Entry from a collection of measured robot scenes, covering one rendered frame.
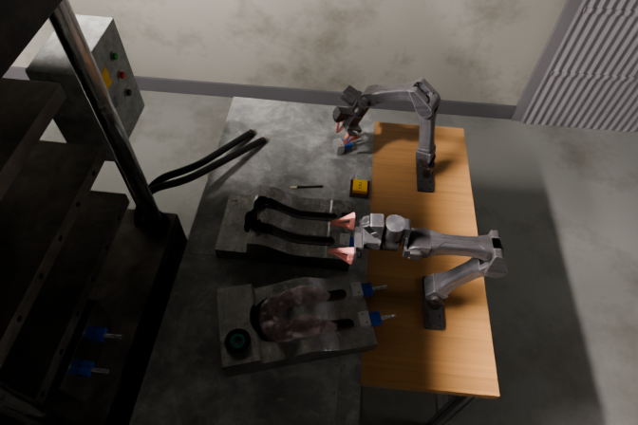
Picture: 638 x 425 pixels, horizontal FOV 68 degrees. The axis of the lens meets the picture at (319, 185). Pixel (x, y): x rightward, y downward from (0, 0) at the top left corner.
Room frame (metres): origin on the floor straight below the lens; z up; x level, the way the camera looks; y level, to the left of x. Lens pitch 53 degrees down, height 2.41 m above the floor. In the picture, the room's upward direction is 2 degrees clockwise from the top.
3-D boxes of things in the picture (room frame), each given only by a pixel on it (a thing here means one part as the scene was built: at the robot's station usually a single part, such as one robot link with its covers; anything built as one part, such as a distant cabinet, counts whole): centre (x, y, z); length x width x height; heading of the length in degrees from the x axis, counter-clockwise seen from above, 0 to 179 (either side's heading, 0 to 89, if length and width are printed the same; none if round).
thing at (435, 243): (0.71, -0.42, 1.17); 0.30 x 0.09 x 0.12; 87
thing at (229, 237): (0.97, 0.12, 0.87); 0.50 x 0.26 x 0.14; 86
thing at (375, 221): (0.73, -0.15, 1.25); 0.07 x 0.06 x 0.11; 177
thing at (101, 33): (1.24, 0.80, 0.73); 0.30 x 0.22 x 1.47; 176
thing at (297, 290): (0.62, 0.06, 0.90); 0.26 x 0.18 x 0.08; 103
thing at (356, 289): (0.73, -0.19, 0.85); 0.13 x 0.05 x 0.05; 103
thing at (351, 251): (0.69, -0.08, 1.20); 0.09 x 0.07 x 0.07; 87
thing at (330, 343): (0.61, 0.06, 0.85); 0.50 x 0.26 x 0.11; 103
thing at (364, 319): (0.62, -0.22, 0.85); 0.13 x 0.05 x 0.05; 103
